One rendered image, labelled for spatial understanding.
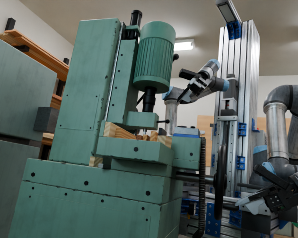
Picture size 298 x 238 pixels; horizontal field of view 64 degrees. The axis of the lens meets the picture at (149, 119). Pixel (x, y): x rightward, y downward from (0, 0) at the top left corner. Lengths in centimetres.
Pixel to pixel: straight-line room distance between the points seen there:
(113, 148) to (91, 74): 50
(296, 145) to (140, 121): 81
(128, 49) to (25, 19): 265
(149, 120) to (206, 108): 345
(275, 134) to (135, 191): 60
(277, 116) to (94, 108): 79
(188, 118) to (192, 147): 354
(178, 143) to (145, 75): 34
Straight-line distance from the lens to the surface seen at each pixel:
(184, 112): 451
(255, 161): 150
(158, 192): 81
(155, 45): 114
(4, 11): 354
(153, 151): 71
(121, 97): 109
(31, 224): 105
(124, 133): 84
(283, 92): 121
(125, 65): 115
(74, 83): 119
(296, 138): 139
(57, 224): 98
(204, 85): 127
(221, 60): 198
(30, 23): 376
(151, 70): 108
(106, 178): 88
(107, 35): 123
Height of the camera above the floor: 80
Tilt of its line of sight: 13 degrees up
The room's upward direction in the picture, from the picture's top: 8 degrees clockwise
